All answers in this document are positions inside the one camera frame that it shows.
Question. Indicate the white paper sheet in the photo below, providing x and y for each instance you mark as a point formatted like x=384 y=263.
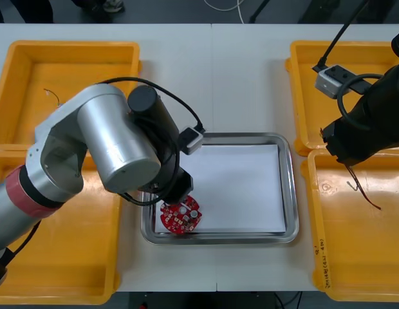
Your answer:
x=238 y=186

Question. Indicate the round red circuit board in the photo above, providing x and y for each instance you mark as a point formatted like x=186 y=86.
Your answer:
x=181 y=219

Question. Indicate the black stand leg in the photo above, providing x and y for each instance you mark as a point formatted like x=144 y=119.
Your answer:
x=259 y=11

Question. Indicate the yellow-orange plastic bin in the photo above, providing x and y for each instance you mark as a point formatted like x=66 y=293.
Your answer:
x=302 y=96
x=99 y=54
x=357 y=251
x=74 y=251

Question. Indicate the person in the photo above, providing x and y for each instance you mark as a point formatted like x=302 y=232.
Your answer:
x=113 y=4

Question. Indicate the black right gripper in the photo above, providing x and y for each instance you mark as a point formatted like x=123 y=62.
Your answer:
x=344 y=141

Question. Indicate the steel tray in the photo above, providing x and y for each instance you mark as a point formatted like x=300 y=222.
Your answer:
x=293 y=193

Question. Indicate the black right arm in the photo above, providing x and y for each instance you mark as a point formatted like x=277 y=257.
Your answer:
x=386 y=96

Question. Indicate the silver and black left arm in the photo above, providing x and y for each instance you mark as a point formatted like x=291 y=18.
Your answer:
x=116 y=135

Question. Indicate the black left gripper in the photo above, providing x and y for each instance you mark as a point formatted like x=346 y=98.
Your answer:
x=180 y=185

